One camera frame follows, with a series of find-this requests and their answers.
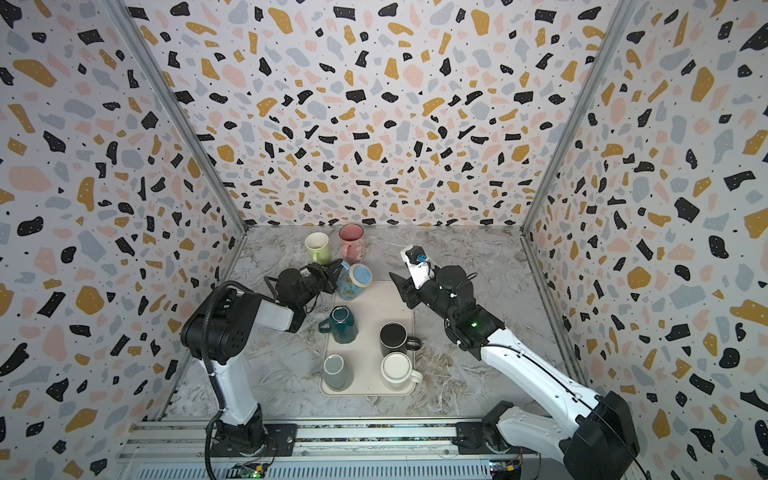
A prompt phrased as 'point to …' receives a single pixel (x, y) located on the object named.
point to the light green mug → (318, 246)
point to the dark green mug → (342, 325)
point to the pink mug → (353, 245)
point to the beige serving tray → (378, 303)
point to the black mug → (393, 337)
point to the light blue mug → (352, 280)
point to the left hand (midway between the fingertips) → (344, 254)
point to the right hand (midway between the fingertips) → (396, 263)
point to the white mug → (397, 369)
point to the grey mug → (334, 371)
